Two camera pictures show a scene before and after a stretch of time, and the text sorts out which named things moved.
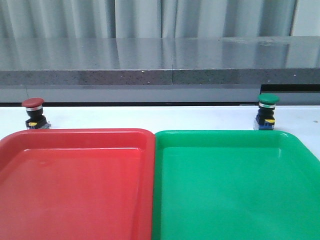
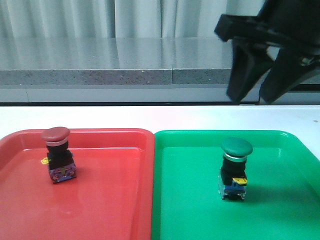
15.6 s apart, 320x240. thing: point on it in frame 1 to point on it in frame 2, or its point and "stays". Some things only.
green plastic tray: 234,184 stays
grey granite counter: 195,69 stays
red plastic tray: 77,184 stays
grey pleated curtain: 59,19 stays
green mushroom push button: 265,119 to 232,178
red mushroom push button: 34,108 to 60,158
